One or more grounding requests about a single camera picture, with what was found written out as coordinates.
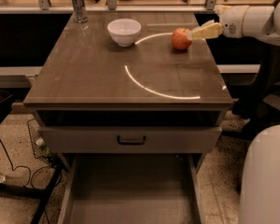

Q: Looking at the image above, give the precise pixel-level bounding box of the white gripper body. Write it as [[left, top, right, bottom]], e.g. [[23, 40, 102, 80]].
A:
[[215, 5, 249, 38]]

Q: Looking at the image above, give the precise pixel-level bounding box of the open middle drawer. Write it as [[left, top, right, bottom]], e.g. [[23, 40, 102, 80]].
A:
[[58, 154, 206, 224]]

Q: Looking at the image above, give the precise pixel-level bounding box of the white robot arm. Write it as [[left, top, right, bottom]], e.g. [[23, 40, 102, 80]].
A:
[[187, 0, 280, 224]]

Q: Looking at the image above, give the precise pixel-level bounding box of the grey drawer cabinet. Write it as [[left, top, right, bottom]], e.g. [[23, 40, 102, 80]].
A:
[[22, 11, 233, 224]]

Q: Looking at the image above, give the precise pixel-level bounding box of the black office chair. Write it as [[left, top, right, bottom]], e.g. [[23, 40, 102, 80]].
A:
[[222, 45, 280, 140]]

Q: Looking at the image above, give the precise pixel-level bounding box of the white ceramic bowl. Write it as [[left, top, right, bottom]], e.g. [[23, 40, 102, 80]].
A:
[[107, 19, 142, 47]]

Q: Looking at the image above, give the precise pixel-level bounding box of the top drawer with black handle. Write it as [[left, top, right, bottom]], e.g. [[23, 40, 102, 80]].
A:
[[39, 126, 221, 154]]

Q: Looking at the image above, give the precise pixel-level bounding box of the wire mesh basket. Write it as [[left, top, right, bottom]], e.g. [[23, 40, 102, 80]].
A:
[[27, 119, 57, 166]]

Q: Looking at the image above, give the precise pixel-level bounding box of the silver metal can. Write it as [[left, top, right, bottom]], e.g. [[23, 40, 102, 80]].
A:
[[71, 0, 88, 23]]

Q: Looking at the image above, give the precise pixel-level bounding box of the red apple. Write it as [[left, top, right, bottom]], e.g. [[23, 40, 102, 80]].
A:
[[171, 28, 191, 51]]

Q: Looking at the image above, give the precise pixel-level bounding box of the black stand at left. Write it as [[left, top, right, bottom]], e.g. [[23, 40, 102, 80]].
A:
[[0, 91, 65, 224]]

